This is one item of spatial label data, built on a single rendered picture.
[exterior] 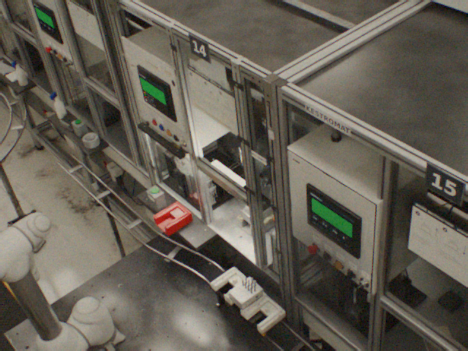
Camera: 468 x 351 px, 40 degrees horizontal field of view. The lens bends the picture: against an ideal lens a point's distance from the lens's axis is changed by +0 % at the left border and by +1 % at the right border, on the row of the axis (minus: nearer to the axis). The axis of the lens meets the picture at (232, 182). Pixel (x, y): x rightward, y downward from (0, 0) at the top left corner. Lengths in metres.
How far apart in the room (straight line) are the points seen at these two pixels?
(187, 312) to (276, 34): 1.46
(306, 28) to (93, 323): 1.59
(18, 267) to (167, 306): 0.91
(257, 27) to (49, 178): 3.10
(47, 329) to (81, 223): 2.02
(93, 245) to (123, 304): 1.36
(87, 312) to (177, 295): 0.52
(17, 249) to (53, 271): 1.97
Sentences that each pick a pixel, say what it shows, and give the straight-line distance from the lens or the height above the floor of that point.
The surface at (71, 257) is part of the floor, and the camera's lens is 4.65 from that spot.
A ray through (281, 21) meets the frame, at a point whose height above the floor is 2.01.
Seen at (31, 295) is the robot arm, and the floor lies 1.24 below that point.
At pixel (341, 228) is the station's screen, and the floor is 1.61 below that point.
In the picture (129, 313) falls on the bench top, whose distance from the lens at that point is 3.33.
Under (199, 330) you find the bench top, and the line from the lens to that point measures 3.19.
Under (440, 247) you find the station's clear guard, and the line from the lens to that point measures 2.06.
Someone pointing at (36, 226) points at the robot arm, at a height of 1.51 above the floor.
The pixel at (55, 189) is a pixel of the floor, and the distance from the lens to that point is 5.24.
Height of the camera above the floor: 3.25
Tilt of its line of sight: 42 degrees down
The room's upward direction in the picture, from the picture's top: 8 degrees counter-clockwise
